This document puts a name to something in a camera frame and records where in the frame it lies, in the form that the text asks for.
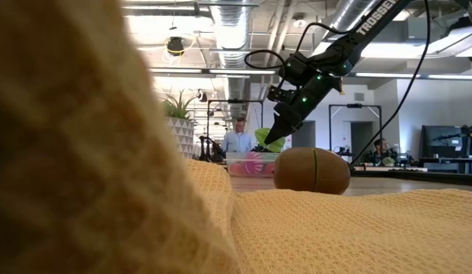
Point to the crossbar with strip lights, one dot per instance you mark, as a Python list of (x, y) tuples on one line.
[(182, 71)]

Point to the succulent in white patterned pot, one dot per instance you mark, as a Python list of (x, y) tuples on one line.
[(180, 133)]

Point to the green toy starfruit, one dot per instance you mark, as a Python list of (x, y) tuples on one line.
[(263, 135)]

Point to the black background robot arm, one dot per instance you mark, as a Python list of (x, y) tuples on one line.
[(210, 149)]

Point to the yellow waffle-weave cloth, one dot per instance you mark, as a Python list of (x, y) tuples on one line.
[(354, 232), (87, 152)]

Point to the magenta striped toy onion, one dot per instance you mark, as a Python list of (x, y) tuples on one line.
[(254, 163)]

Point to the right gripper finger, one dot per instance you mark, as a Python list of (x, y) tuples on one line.
[(285, 125)]

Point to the grey background door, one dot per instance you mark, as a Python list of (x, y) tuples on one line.
[(309, 135)]

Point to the person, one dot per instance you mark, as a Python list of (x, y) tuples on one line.
[(238, 141), (381, 150)]

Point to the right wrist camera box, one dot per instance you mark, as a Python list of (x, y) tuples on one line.
[(280, 94)]

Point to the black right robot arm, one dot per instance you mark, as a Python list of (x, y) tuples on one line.
[(373, 23)]

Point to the black background station frame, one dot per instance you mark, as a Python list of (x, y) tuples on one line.
[(354, 105), (236, 101)]

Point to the red toy strawberry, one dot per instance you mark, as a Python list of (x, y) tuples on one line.
[(236, 170)]

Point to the brown toy kiwi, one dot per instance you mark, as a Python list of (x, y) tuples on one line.
[(297, 171)]

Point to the black background screen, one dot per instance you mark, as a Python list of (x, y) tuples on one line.
[(441, 141)]

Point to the black round ceiling fixture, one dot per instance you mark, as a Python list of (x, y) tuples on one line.
[(175, 45)]

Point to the clear plastic tupperware container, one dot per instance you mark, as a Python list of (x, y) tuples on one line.
[(232, 158)]

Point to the silver spiral ventilation duct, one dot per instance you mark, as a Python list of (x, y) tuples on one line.
[(232, 23), (340, 13)]

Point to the small pink toy fruit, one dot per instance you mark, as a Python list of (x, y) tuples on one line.
[(269, 169)]

